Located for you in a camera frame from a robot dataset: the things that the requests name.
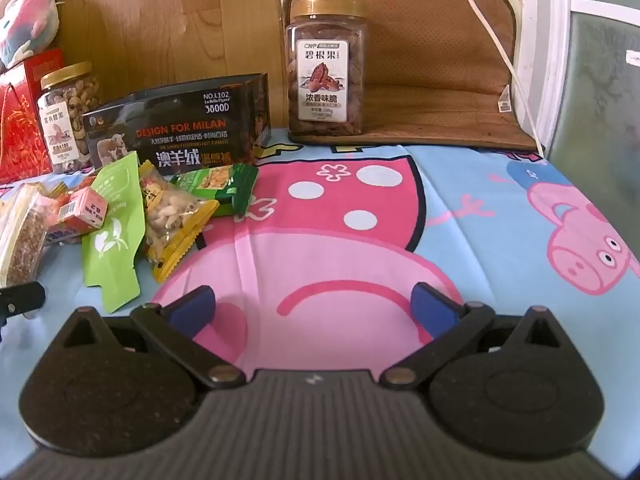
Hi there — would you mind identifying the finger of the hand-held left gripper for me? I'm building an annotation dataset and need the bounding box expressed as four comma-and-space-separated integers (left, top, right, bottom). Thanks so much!
0, 281, 47, 341

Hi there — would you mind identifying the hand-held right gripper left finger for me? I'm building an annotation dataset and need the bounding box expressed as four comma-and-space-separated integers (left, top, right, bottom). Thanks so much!
59, 285, 247, 391

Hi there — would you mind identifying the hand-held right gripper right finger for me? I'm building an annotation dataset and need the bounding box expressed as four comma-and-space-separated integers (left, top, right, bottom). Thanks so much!
381, 282, 563, 391

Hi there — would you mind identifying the clear brown snack bar packet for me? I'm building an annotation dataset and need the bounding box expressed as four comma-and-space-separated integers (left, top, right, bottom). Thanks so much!
0, 184, 48, 288

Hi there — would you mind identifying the yellow peanut packet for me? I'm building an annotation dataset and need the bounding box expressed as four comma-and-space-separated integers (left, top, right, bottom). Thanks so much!
137, 160, 221, 283

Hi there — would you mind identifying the light green snack packet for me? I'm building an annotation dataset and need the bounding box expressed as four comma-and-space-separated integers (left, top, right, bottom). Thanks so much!
81, 152, 142, 313

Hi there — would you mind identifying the small pink snack box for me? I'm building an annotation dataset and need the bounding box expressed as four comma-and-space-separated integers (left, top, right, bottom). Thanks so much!
56, 187, 110, 233

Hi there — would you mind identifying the dark green snack packet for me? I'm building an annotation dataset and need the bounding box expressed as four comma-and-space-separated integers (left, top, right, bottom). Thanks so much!
167, 162, 260, 218

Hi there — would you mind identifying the black tin box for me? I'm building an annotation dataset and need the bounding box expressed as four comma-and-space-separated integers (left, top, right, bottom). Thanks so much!
82, 72, 271, 168

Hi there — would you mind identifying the cartoon printed blanket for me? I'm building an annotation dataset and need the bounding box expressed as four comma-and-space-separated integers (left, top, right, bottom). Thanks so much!
0, 127, 640, 466

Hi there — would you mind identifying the red gift box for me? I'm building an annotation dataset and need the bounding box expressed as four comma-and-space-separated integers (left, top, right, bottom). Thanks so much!
0, 49, 66, 185

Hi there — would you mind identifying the cashew jar gold lid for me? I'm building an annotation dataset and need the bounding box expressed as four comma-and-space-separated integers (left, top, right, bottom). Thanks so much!
37, 61, 101, 175

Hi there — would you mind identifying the pecan jar gold lid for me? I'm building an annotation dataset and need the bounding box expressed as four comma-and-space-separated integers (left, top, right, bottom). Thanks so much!
284, 0, 370, 137

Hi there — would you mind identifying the brown seat cushion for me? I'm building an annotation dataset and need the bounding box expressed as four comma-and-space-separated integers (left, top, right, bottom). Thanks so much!
282, 0, 541, 151

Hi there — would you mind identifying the pink blue plush toy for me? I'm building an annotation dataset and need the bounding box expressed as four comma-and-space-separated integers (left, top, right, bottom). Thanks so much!
0, 0, 60, 73

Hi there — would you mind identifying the wooden board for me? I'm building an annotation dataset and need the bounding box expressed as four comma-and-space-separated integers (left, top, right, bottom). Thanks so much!
52, 0, 286, 128

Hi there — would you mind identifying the white window frame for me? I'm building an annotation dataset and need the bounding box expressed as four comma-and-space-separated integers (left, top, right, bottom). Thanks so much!
537, 0, 640, 161

